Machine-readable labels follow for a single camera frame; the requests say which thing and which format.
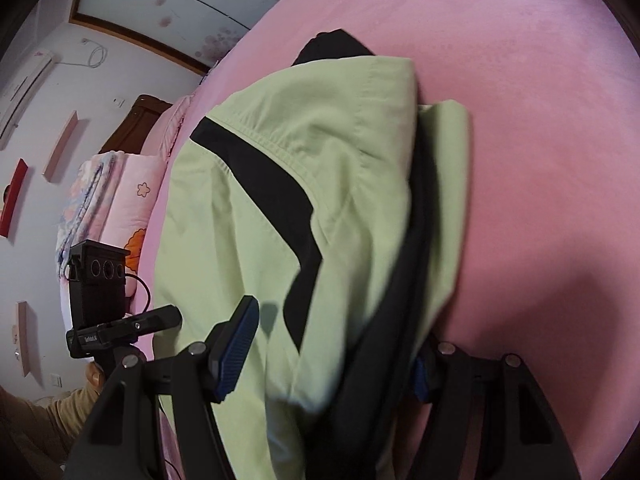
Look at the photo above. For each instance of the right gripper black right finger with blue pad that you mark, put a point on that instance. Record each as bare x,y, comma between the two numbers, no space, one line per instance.
498,401

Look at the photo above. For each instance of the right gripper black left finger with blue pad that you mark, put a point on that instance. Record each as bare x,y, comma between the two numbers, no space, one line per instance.
121,437

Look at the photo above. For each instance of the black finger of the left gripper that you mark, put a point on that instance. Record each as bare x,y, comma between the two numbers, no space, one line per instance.
162,318

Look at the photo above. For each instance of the green and black hooded jacket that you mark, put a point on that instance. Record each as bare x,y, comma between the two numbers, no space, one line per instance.
329,193

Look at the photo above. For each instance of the person's left hand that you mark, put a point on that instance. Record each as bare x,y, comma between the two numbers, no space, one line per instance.
95,376

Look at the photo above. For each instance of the pink flower pillow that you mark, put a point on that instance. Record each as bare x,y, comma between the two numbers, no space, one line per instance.
135,196

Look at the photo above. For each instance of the folded floral quilt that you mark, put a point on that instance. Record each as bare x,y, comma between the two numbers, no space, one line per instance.
88,203

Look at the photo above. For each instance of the pink bed blanket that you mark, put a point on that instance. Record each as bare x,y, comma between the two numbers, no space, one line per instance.
550,263

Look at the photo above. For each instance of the pink flat pillow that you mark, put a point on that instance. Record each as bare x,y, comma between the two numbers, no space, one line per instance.
164,133

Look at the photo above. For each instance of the dark wooden headboard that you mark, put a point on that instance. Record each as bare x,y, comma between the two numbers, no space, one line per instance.
130,135

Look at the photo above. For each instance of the white air conditioner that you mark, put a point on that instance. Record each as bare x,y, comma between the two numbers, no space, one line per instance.
17,93

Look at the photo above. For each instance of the black camera box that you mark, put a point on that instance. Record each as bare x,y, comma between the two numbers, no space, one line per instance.
97,276

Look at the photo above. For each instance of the red wall shelf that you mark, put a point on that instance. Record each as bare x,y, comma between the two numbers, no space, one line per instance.
14,190

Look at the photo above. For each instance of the pink wall shelf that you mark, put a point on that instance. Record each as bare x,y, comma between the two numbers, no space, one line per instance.
59,146

